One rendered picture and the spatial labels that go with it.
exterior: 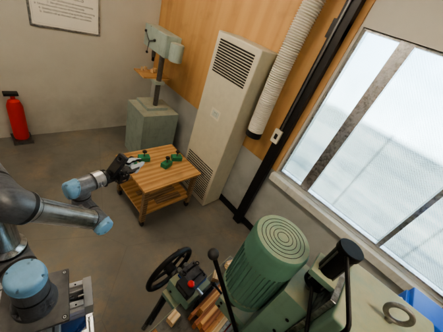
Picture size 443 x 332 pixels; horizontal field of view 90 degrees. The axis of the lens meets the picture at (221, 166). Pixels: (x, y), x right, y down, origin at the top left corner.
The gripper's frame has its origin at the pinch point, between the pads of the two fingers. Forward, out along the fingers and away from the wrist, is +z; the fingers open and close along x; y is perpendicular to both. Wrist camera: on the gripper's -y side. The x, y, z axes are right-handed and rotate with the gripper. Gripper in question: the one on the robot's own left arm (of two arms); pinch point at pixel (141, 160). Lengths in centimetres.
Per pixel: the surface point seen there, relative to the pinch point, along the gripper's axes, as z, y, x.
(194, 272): -10, 16, 57
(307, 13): 121, -88, -4
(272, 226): -11, -36, 66
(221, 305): -15, 10, 74
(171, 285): -19, 22, 54
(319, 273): -16, -40, 81
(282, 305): -19, -25, 82
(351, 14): 126, -99, 21
